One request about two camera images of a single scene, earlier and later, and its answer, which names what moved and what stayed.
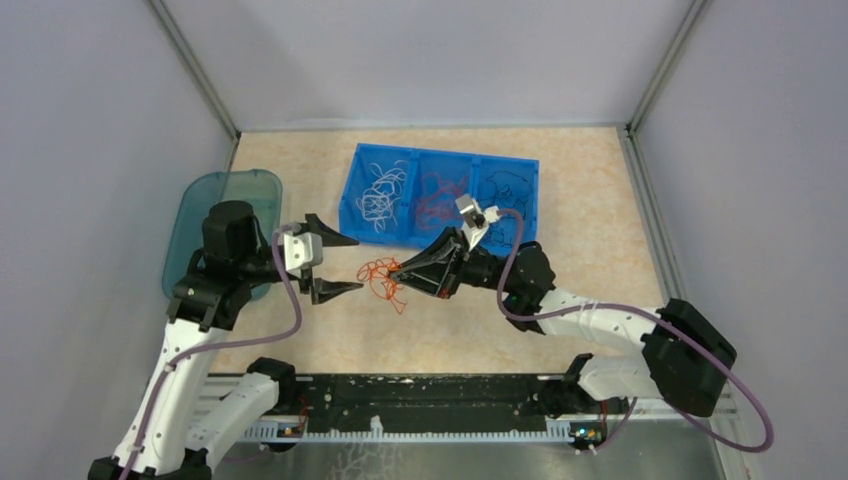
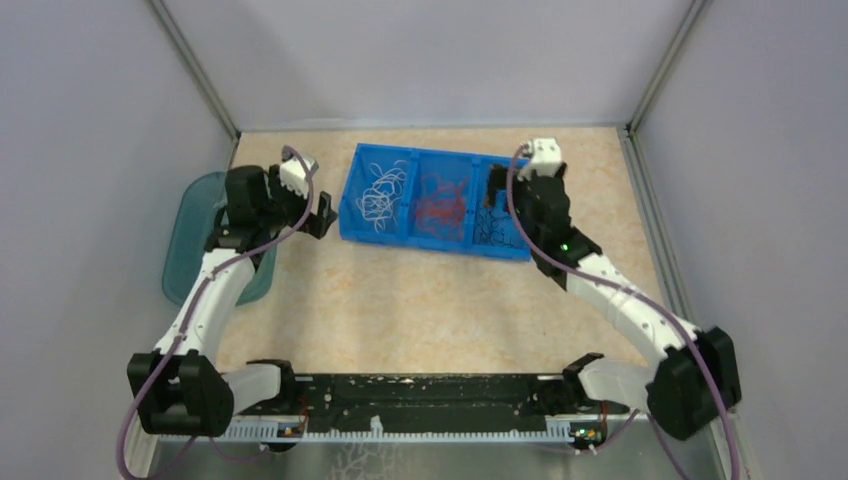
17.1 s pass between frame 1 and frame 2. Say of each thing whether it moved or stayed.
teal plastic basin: stayed
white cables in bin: stayed
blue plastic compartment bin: stayed
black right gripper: moved
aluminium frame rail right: stayed
